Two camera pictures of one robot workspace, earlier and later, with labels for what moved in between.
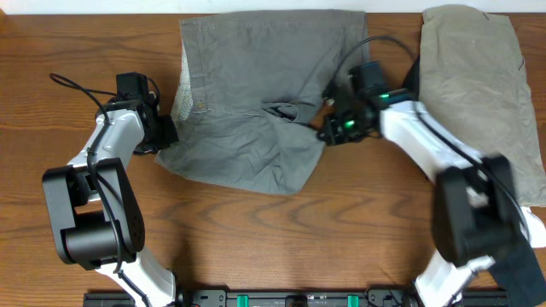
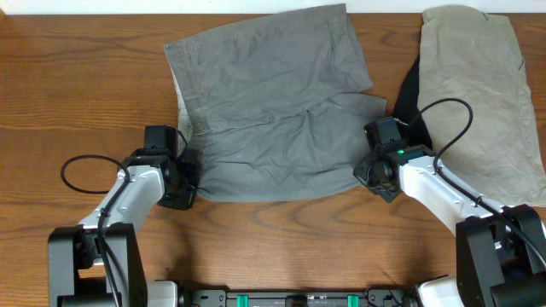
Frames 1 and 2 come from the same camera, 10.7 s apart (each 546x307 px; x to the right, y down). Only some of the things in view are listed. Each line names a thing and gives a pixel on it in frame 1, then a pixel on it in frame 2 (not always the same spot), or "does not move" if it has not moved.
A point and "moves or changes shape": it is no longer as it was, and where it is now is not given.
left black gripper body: (165, 135) → (186, 185)
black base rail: (293, 298) does not move
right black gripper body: (348, 128) → (368, 173)
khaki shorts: (473, 82) does not move
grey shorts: (246, 89) moves or changes shape
